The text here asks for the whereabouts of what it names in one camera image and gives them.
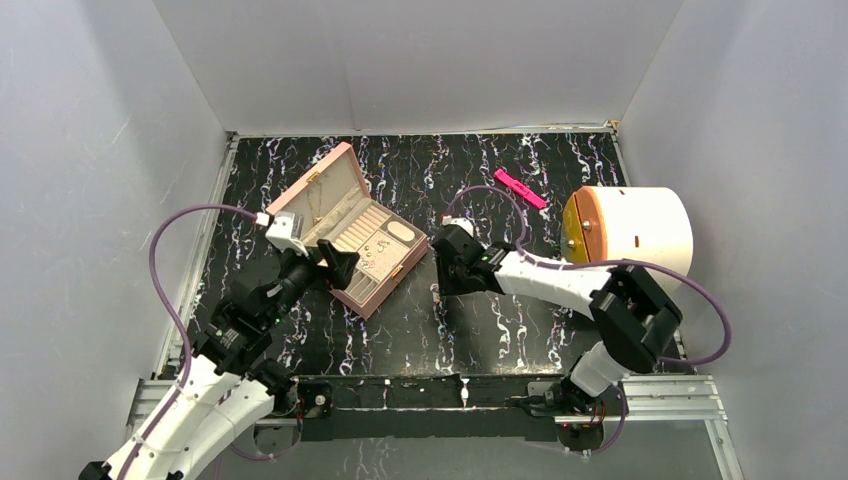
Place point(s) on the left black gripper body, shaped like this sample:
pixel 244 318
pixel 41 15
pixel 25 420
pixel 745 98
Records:
pixel 301 274

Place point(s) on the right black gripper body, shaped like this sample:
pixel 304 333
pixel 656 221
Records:
pixel 451 278

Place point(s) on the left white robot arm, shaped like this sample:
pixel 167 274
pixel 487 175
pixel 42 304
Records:
pixel 226 383

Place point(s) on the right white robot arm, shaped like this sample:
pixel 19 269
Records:
pixel 634 316

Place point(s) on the pink jewelry box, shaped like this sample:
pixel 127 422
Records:
pixel 336 205

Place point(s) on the pink plastic clip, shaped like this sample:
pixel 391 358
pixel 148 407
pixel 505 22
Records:
pixel 520 189

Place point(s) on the white cylinder with orange lid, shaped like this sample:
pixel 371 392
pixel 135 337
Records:
pixel 648 224

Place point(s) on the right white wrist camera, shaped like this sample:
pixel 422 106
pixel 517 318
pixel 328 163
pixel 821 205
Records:
pixel 464 223

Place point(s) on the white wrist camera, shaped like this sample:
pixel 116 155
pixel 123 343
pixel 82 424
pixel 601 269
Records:
pixel 284 232
pixel 464 223

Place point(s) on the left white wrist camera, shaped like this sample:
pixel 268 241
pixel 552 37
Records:
pixel 284 232

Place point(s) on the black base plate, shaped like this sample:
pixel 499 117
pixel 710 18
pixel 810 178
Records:
pixel 453 406

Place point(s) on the aluminium frame rail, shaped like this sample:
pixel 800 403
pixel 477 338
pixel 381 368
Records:
pixel 647 398

